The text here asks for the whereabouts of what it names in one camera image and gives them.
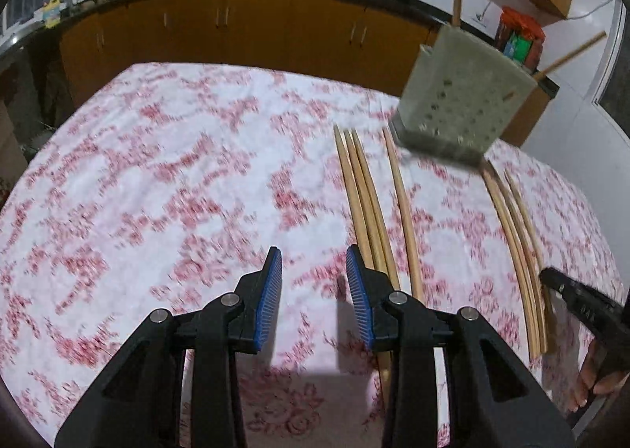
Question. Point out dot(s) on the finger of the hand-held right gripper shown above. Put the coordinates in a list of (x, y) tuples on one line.
[(581, 298)]

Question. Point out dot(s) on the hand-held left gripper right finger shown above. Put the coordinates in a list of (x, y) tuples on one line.
[(357, 300)]

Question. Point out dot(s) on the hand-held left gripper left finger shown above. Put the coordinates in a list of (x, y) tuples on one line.
[(268, 300)]

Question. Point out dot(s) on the perforated grey chopstick holder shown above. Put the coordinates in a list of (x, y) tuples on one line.
[(457, 93)]

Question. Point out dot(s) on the person's right hand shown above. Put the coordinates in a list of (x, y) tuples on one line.
[(585, 379)]

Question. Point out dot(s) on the red floral tablecloth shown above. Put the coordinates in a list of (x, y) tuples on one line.
[(147, 182)]

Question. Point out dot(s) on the white framed door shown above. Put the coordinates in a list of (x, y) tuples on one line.
[(608, 49)]

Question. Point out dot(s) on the wooden lower kitchen cabinet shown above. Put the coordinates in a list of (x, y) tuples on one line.
[(246, 29)]

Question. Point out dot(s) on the red bag of packets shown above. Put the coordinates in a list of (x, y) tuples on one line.
[(521, 29)]

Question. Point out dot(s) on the yellow bottle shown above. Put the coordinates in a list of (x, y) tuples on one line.
[(53, 14)]

